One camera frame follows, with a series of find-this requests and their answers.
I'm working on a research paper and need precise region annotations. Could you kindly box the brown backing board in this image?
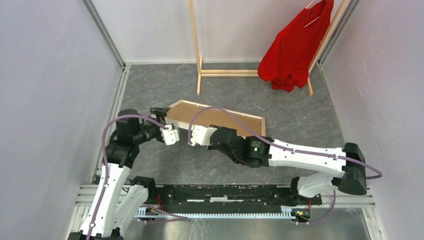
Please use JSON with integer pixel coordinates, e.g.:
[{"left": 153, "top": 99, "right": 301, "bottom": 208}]
[{"left": 166, "top": 101, "right": 263, "bottom": 137}]

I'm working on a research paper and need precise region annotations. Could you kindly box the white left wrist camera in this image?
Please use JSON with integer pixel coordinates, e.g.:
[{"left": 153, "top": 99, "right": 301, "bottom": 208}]
[{"left": 160, "top": 124, "right": 180, "bottom": 146}]

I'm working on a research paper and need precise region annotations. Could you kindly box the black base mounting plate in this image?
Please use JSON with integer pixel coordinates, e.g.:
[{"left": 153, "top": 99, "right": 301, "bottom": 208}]
[{"left": 146, "top": 184, "right": 323, "bottom": 214}]

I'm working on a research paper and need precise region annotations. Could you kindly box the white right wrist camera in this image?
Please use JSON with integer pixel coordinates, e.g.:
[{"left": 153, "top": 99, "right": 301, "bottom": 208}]
[{"left": 188, "top": 125, "right": 217, "bottom": 147}]

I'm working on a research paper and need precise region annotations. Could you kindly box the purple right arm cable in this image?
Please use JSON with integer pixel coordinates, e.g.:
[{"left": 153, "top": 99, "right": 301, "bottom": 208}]
[{"left": 187, "top": 106, "right": 384, "bottom": 225}]

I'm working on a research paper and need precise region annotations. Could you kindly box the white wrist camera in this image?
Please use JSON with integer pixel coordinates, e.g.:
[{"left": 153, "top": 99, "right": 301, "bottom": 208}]
[
  {"left": 160, "top": 124, "right": 180, "bottom": 146},
  {"left": 188, "top": 125, "right": 217, "bottom": 147}
]

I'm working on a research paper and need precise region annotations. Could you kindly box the wooden clothes rack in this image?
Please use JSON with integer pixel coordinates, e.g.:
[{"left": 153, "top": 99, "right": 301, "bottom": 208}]
[{"left": 188, "top": 0, "right": 352, "bottom": 96}]

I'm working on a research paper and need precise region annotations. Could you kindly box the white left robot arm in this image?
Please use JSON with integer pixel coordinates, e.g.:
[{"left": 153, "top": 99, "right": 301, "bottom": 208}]
[{"left": 68, "top": 107, "right": 177, "bottom": 240}]

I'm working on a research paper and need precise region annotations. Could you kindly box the aluminium rail with cable comb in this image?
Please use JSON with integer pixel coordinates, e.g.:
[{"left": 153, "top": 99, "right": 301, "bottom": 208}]
[{"left": 74, "top": 184, "right": 377, "bottom": 220}]

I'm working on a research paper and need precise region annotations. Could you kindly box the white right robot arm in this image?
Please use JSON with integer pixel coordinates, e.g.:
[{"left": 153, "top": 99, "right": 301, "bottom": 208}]
[{"left": 207, "top": 127, "right": 367, "bottom": 204}]

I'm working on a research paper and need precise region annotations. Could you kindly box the white wooden picture frame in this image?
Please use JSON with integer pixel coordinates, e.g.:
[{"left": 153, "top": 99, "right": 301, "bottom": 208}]
[{"left": 164, "top": 99, "right": 267, "bottom": 138}]

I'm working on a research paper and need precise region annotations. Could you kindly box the red t-shirt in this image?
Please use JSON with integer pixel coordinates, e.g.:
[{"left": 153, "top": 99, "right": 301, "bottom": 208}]
[{"left": 257, "top": 0, "right": 334, "bottom": 92}]

